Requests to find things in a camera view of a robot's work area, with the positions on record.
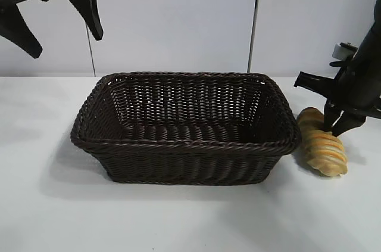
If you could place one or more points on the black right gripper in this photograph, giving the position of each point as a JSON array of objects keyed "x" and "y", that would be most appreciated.
[{"x": 357, "y": 91}]

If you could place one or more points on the long striped bread loaf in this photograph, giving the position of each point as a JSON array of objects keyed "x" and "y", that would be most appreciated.
[{"x": 324, "y": 153}]

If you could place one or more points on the dark brown wicker basket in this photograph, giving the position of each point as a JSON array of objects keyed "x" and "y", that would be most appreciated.
[{"x": 178, "y": 162}]

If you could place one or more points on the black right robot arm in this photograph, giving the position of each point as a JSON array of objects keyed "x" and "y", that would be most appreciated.
[{"x": 372, "y": 40}]

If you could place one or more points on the thin dark wall strip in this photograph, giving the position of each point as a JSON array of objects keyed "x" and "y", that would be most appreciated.
[{"x": 92, "y": 55}]

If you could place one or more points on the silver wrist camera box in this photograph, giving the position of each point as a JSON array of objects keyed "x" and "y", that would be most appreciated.
[{"x": 342, "y": 51}]

